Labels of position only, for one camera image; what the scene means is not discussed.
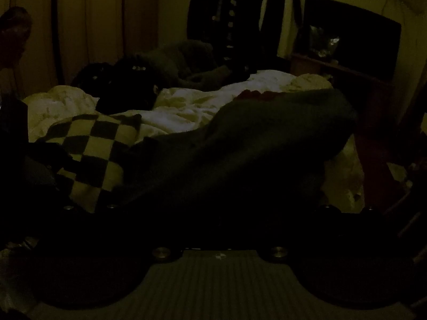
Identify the wardrobe doors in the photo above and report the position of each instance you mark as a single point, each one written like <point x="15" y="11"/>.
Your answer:
<point x="100" y="23"/>

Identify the black television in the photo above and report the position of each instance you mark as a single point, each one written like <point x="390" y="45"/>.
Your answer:
<point x="360" y="40"/>

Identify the black white checkered pillow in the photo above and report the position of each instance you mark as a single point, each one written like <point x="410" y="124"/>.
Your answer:
<point x="100" y="146"/>

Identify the white duvet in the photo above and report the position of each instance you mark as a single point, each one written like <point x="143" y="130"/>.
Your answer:
<point x="186" y="106"/>

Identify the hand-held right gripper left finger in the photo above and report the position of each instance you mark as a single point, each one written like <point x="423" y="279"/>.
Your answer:
<point x="110" y="221"/>

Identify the wooden dresser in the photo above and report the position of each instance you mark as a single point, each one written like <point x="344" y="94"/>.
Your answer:
<point x="360" y="88"/>

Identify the olive green cloth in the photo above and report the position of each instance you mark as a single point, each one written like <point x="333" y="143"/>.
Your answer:
<point x="180" y="60"/>

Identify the dark reddish object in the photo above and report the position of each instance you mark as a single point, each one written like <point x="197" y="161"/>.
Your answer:
<point x="14" y="33"/>

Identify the shiny plastic bag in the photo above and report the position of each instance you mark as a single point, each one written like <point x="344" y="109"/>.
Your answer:
<point x="323" y="45"/>

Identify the dark cloth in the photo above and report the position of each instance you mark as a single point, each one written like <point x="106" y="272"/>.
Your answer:
<point x="30" y="160"/>

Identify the small red cloth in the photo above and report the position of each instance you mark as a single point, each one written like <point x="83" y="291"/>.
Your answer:
<point x="258" y="95"/>

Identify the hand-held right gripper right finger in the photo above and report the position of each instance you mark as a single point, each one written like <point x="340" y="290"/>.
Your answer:
<point x="330" y="223"/>

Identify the hanging dark clothes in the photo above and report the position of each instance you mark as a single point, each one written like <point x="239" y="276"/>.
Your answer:
<point x="233" y="16"/>

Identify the dark green large garment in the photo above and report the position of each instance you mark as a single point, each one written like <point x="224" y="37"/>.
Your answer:
<point x="250" y="140"/>

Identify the pile of black clothes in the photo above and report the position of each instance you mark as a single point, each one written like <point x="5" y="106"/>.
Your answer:
<point x="123" y="86"/>

